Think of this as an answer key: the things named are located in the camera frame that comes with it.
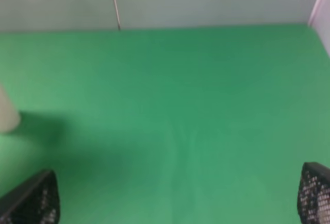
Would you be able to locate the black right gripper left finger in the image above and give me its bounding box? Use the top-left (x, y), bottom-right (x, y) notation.
top-left (1, 169), bottom-right (60, 224)

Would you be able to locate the tall white candle in glass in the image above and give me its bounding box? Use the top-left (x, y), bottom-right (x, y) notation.
top-left (0, 85), bottom-right (21, 133)

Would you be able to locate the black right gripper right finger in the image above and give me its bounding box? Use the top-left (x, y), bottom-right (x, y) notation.
top-left (297, 162), bottom-right (329, 224)

